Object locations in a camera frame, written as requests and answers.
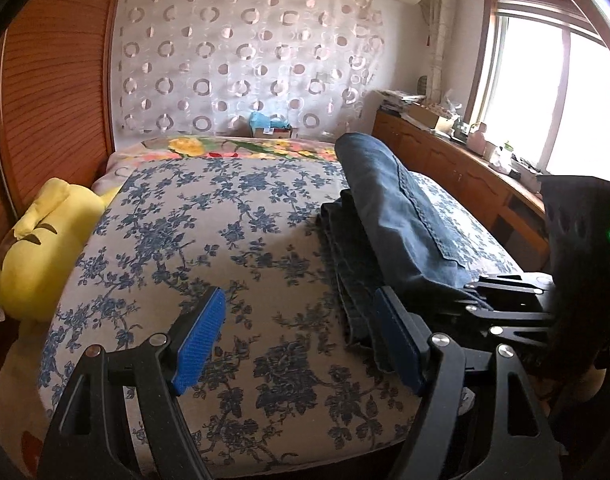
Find stack of papers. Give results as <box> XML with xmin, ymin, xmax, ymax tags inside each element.
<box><xmin>377</xmin><ymin>89</ymin><xmax>426</xmax><ymax>114</ymax></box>

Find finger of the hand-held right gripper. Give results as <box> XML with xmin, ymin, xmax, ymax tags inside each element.
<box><xmin>462</xmin><ymin>302</ymin><xmax>556</xmax><ymax>347</ymax></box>
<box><xmin>464</xmin><ymin>271</ymin><xmax>558</xmax><ymax>302</ymax></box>

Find yellow plush toy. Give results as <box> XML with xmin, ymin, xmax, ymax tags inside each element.
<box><xmin>0</xmin><ymin>177</ymin><xmax>122</xmax><ymax>324</ymax></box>

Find window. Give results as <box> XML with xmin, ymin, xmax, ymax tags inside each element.
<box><xmin>465</xmin><ymin>0</ymin><xmax>610</xmax><ymax>187</ymax></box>

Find circle-patterned sheer curtain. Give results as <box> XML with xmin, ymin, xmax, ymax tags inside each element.
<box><xmin>110</xmin><ymin>0</ymin><xmax>392</xmax><ymax>139</ymax></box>

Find open cardboard box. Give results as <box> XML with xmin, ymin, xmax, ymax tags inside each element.
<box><xmin>407</xmin><ymin>102</ymin><xmax>459</xmax><ymax>134</ymax></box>

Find blue floral white quilt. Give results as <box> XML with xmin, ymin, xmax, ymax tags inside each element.
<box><xmin>38</xmin><ymin>156</ymin><xmax>526</xmax><ymax>467</ymax></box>

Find pink bottle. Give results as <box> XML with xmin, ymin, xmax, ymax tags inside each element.
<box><xmin>466</xmin><ymin>122</ymin><xmax>489</xmax><ymax>157</ymax></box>

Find white lace curtain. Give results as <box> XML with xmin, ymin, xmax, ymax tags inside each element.
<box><xmin>422</xmin><ymin>0</ymin><xmax>459</xmax><ymax>99</ymax></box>

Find blue denim pants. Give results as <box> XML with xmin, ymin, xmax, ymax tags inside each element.
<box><xmin>317</xmin><ymin>132</ymin><xmax>486</xmax><ymax>361</ymax></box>

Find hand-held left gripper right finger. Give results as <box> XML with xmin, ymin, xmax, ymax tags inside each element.
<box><xmin>372</xmin><ymin>286</ymin><xmax>560</xmax><ymax>480</ymax></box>

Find wooden cabinet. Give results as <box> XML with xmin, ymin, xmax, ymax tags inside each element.
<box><xmin>372</xmin><ymin>110</ymin><xmax>554</xmax><ymax>267</ymax></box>

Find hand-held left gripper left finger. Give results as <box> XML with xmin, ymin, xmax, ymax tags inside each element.
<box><xmin>45</xmin><ymin>286</ymin><xmax>227</xmax><ymax>480</ymax></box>

